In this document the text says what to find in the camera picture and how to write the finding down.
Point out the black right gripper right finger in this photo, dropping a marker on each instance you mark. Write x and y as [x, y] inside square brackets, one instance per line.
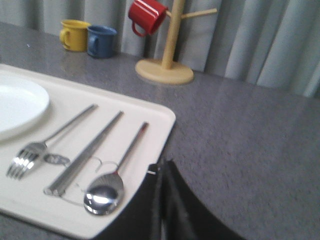
[184, 215]

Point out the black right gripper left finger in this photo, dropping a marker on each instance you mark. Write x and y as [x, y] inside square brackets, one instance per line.
[141, 218]

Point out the silver metal spoon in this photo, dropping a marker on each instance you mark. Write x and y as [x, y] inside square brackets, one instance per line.
[106, 192]

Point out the silver metal fork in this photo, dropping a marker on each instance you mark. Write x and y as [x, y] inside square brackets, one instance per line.
[26, 157]

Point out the white round plate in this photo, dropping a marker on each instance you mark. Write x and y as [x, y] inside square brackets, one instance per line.
[22, 103]

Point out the cream rabbit serving tray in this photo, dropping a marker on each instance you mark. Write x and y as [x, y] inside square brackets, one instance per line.
[25, 199]

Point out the wooden mug tree stand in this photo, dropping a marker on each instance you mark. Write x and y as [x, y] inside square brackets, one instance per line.
[166, 70]

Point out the blue enamel mug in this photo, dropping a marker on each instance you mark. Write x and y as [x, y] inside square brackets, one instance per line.
[100, 41]

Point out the yellow enamel mug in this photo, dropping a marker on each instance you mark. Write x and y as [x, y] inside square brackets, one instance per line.
[74, 35]

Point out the red enamel mug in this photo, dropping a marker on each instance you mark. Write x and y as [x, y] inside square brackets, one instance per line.
[146, 16]

